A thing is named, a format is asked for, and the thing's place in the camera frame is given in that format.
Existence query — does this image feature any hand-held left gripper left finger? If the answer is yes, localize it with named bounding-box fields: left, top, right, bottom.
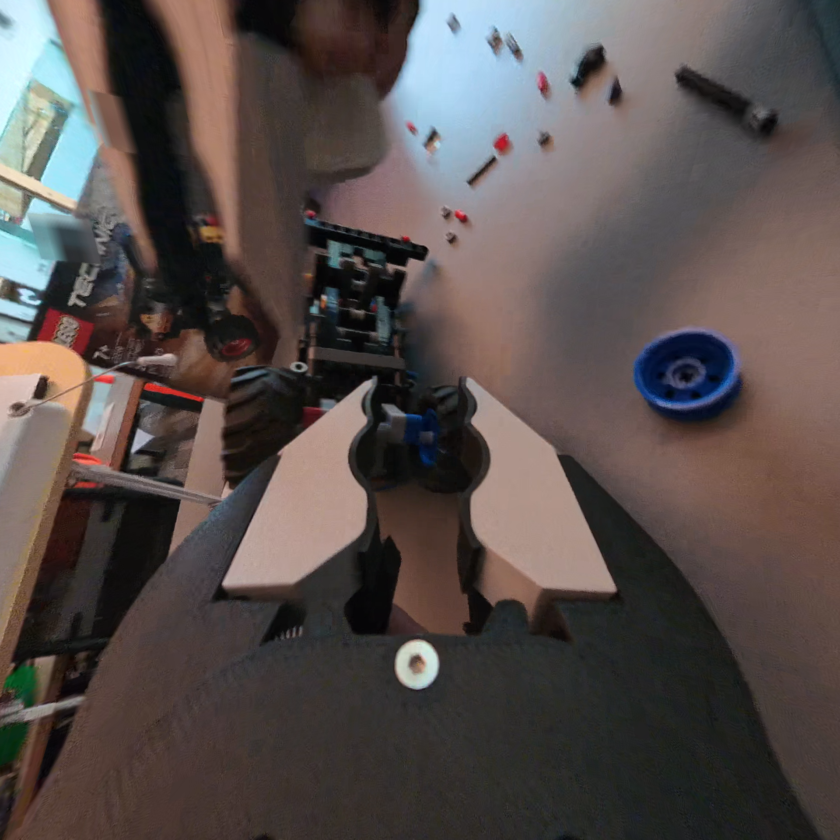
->
left=221, top=377, right=403, bottom=634

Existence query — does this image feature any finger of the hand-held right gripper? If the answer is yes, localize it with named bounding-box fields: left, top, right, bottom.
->
left=150, top=0, right=311, bottom=357
left=48, top=0, right=160, bottom=274

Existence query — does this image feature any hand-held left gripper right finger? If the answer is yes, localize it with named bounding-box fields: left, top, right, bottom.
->
left=456, top=376, right=619, bottom=634

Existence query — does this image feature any black toy wheel red rim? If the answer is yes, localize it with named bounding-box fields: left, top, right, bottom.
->
left=222, top=364, right=308, bottom=488

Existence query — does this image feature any black toy wheel blue rim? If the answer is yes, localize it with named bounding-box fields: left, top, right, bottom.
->
left=412, top=384, right=475, bottom=494

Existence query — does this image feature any toy brick monster truck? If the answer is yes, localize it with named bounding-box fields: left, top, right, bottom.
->
left=289, top=206, right=460, bottom=493

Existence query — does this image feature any grey desk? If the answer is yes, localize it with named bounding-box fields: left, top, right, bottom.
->
left=171, top=0, right=840, bottom=840

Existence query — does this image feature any orange plastic piece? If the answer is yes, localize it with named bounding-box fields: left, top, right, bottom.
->
left=112, top=374, right=206, bottom=411

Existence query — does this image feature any printed toy truck box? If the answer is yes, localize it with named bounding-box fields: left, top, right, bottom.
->
left=29, top=157, right=277, bottom=401

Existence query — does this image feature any raised white wooden-edged platform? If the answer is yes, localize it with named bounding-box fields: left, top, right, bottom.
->
left=0, top=341, right=93, bottom=664

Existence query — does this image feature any black axle with grey bushing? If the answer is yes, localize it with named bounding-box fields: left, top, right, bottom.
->
left=675, top=64, right=780, bottom=135

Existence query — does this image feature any thin wire white tip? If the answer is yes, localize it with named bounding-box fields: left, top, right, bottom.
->
left=10, top=353, right=179, bottom=417

